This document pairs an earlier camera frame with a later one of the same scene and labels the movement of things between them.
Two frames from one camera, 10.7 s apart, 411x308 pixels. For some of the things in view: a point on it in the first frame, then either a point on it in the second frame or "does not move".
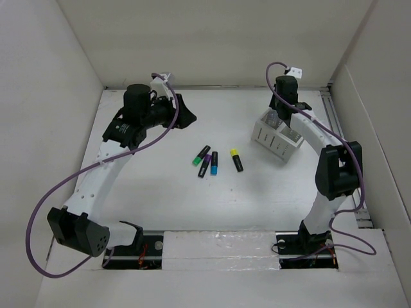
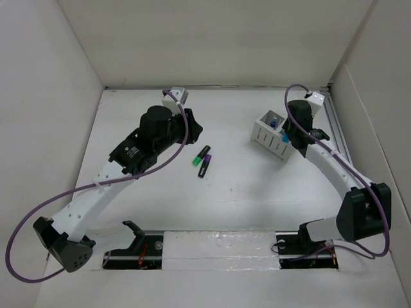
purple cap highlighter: x=207 y=158 does not move
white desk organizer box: x=272 y=133 does not move
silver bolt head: x=158 y=245 does not move
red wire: x=140 y=262 does not move
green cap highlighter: x=202 y=153 does not move
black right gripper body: x=275 y=102 -> x=287 y=126
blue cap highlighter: x=214 y=163 -> x=285 y=138
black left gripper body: x=178 y=123 -> x=190 y=134
